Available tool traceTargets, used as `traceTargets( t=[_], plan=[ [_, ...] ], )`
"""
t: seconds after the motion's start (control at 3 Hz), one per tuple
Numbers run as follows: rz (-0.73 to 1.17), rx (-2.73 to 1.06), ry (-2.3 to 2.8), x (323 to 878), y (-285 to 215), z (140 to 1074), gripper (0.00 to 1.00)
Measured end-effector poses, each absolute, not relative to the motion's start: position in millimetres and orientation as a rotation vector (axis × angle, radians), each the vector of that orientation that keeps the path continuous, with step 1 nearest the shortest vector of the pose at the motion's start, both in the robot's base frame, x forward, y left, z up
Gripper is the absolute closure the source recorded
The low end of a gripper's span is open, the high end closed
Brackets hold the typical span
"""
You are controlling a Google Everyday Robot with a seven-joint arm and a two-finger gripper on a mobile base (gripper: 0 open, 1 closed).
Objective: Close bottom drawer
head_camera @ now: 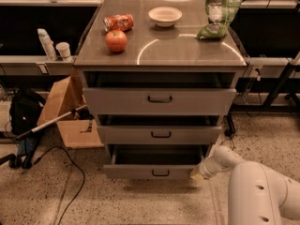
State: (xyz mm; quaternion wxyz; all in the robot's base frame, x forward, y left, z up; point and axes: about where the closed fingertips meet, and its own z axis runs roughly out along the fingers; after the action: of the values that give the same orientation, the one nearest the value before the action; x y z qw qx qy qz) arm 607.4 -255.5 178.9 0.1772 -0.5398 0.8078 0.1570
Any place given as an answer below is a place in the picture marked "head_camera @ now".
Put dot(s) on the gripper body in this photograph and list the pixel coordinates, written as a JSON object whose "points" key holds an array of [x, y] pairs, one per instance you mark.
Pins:
{"points": [[205, 170]]}

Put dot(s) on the grey bottom drawer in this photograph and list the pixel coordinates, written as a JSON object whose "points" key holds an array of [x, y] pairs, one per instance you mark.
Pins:
{"points": [[154, 161]]}

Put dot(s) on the grey drawer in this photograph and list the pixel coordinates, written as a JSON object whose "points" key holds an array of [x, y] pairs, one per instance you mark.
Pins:
{"points": [[158, 135], [159, 101], [154, 161]]}

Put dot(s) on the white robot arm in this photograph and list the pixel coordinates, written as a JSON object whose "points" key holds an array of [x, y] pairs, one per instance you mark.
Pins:
{"points": [[257, 195]]}

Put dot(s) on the grey middle drawer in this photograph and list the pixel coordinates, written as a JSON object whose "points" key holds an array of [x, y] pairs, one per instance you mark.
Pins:
{"points": [[158, 135]]}

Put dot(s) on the grey metal drawer cabinet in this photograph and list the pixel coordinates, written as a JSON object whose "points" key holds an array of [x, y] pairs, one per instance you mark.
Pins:
{"points": [[158, 57]]}

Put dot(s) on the grey top drawer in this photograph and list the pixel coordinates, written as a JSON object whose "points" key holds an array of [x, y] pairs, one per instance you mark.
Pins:
{"points": [[159, 101]]}

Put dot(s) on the black stand leg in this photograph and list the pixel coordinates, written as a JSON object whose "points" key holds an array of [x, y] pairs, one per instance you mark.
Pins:
{"points": [[284, 76]]}

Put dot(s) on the grey metal pole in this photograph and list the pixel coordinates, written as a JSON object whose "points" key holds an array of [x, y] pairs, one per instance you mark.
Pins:
{"points": [[46, 124]]}

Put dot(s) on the brown cardboard box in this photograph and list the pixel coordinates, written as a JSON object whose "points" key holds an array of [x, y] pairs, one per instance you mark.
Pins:
{"points": [[78, 129]]}

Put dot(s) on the red apple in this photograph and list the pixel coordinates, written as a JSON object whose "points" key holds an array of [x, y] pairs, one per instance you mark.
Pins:
{"points": [[116, 41]]}

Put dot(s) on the white bowl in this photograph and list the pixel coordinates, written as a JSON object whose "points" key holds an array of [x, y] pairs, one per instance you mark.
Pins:
{"points": [[165, 16]]}

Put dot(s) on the crushed orange soda can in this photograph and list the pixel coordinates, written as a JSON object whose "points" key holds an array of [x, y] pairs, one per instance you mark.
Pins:
{"points": [[122, 22]]}

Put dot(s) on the green chip bag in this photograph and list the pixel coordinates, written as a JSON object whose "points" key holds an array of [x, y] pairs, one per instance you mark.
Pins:
{"points": [[220, 15]]}

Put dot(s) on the white paper cup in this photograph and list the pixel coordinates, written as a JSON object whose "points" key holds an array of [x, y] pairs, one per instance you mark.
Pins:
{"points": [[64, 50]]}

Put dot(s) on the black backpack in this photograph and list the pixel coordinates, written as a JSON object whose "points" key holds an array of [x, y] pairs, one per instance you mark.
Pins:
{"points": [[25, 109]]}

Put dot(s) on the white plastic bottle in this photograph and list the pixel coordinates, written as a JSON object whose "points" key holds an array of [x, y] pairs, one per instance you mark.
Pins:
{"points": [[47, 44]]}

